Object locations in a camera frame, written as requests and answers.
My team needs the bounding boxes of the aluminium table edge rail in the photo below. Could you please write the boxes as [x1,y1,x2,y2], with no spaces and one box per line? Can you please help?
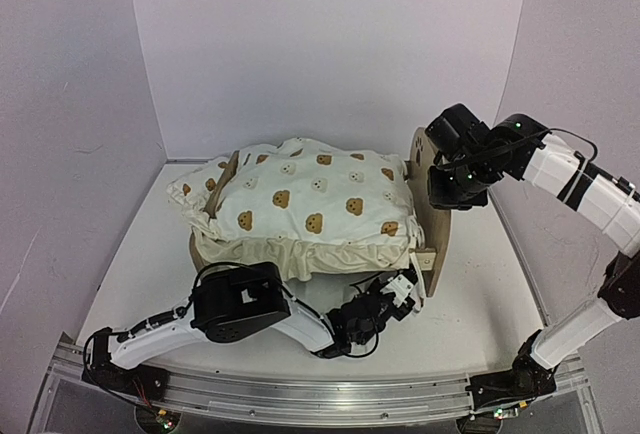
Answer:
[165,158,212,165]

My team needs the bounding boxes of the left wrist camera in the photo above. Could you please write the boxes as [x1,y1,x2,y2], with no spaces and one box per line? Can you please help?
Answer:
[381,268,426,313]

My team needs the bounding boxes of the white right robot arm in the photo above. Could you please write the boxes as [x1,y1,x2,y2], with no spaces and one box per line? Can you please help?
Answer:
[425,104,639,410]

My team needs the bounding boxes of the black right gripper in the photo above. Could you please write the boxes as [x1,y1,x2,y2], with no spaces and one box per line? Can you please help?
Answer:
[426,150,503,210]

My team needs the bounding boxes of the large bear print cushion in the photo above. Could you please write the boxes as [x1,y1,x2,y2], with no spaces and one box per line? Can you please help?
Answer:
[187,136,426,315]

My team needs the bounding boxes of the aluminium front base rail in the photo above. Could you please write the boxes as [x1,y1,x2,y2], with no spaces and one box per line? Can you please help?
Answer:
[41,344,603,433]

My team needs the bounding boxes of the wooden pet bed frame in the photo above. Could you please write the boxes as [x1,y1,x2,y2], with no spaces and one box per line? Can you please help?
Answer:
[188,126,454,300]

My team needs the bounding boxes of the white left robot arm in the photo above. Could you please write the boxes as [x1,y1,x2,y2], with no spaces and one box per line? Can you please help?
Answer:
[83,262,419,392]

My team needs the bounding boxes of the small bear print pillow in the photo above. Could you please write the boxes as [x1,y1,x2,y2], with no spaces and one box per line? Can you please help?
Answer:
[166,156,229,228]

